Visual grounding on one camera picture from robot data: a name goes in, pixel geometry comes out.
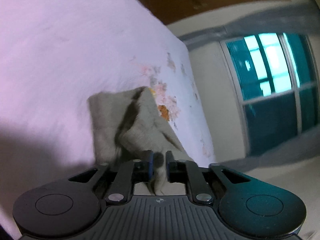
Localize grey knit pants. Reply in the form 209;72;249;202
88;87;191;196

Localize grey right curtain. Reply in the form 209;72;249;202
220;141;319;173

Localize grey curtain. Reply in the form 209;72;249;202
220;141;319;173
179;3;319;49

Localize pink floral bed sheet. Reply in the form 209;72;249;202
1;0;216;239

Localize grey left curtain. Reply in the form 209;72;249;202
179;3;319;49

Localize aluminium frame window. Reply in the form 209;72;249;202
221;33;319;156

